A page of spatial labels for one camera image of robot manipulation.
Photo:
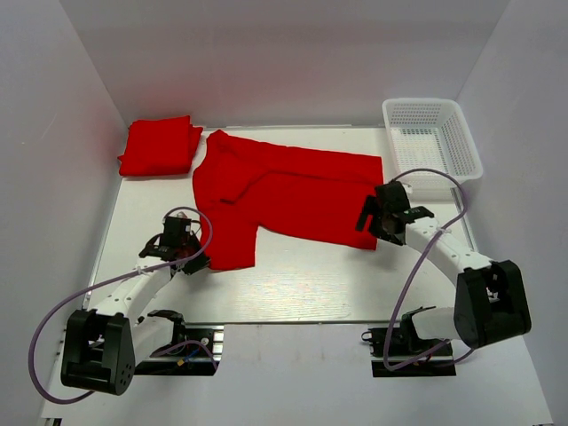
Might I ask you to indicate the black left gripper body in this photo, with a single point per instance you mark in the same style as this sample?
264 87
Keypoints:
193 248

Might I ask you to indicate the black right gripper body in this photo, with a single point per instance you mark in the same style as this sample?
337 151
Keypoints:
378 227

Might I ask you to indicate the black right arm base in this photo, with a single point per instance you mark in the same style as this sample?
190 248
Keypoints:
438 364

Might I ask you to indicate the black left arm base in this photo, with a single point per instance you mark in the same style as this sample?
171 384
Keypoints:
203 348

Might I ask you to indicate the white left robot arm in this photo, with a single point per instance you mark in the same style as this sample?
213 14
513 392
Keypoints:
104 344

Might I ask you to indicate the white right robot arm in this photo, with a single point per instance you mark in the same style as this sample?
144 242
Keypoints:
490 303

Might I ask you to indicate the folded red t shirt stack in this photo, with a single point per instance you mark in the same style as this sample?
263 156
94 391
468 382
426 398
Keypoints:
157 148

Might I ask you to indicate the white plastic basket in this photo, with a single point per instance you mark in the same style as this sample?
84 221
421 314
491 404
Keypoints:
427 135

